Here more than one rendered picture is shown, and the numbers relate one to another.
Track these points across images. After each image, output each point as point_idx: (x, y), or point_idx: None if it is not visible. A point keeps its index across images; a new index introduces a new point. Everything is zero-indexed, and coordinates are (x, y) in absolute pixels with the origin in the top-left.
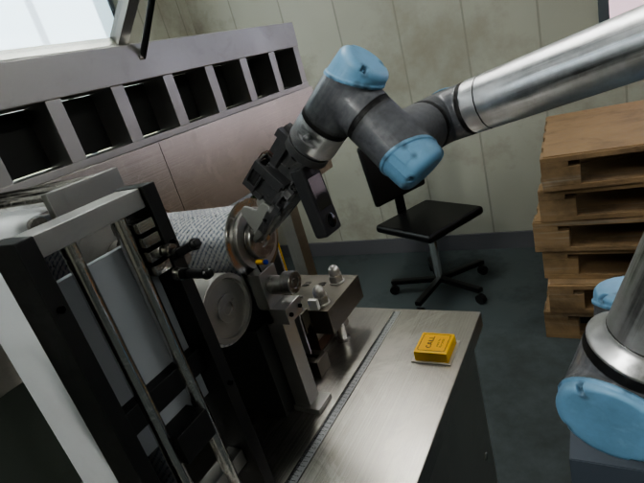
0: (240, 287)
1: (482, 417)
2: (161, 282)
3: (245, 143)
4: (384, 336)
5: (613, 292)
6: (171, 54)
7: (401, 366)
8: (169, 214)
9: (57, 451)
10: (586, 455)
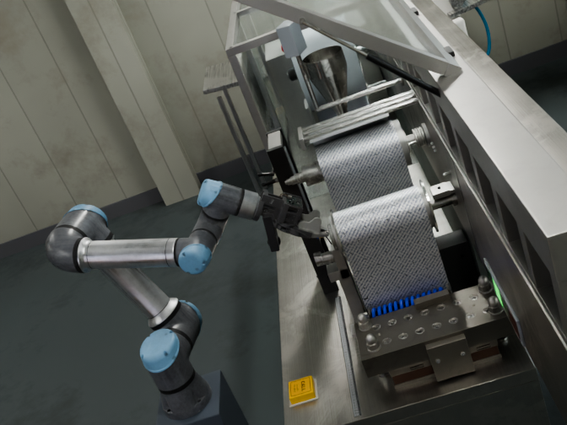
0: None
1: None
2: None
3: (497, 253)
4: (349, 388)
5: (167, 334)
6: (449, 110)
7: (321, 373)
8: (402, 192)
9: (450, 218)
10: (213, 373)
